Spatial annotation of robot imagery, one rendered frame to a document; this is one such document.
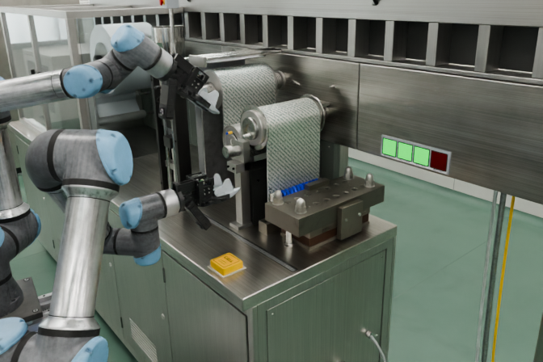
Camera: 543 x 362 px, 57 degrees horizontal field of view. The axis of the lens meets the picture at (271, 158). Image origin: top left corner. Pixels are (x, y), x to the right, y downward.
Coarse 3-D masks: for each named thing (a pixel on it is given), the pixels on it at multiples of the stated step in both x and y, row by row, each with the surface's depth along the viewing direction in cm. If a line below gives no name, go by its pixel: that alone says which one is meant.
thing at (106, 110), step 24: (24, 24) 264; (48, 24) 232; (96, 24) 218; (120, 24) 224; (144, 24) 231; (168, 24) 239; (24, 48) 274; (48, 48) 240; (96, 48) 220; (24, 72) 285; (144, 72) 237; (96, 96) 225; (120, 96) 232; (144, 96) 240; (48, 120) 268; (72, 120) 237; (96, 120) 228; (120, 120) 235; (144, 120) 243; (144, 144) 246
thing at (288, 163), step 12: (276, 144) 161; (288, 144) 165; (300, 144) 168; (312, 144) 172; (276, 156) 163; (288, 156) 166; (300, 156) 170; (312, 156) 173; (276, 168) 164; (288, 168) 168; (300, 168) 171; (312, 168) 175; (276, 180) 165; (288, 180) 169; (300, 180) 172
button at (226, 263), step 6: (216, 258) 148; (222, 258) 148; (228, 258) 148; (234, 258) 148; (216, 264) 145; (222, 264) 144; (228, 264) 144; (234, 264) 144; (240, 264) 146; (216, 270) 145; (222, 270) 142; (228, 270) 143; (234, 270) 145
